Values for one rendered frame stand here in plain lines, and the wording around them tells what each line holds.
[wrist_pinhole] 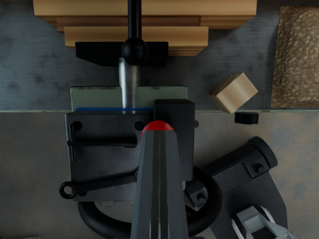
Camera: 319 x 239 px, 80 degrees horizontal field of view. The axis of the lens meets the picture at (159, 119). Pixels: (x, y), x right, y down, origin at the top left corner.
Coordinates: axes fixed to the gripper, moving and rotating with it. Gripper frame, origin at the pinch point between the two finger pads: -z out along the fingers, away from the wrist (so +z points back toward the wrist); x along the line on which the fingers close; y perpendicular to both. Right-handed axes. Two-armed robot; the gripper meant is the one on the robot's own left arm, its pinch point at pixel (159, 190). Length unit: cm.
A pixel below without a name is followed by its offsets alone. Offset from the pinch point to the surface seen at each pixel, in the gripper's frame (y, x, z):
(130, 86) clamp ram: -3.3, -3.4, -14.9
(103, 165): -8.4, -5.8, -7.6
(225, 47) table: -1.6, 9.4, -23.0
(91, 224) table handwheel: -23.4, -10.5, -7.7
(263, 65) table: -3.8, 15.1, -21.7
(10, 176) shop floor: -103, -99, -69
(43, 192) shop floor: -113, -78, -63
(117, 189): -10.7, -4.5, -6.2
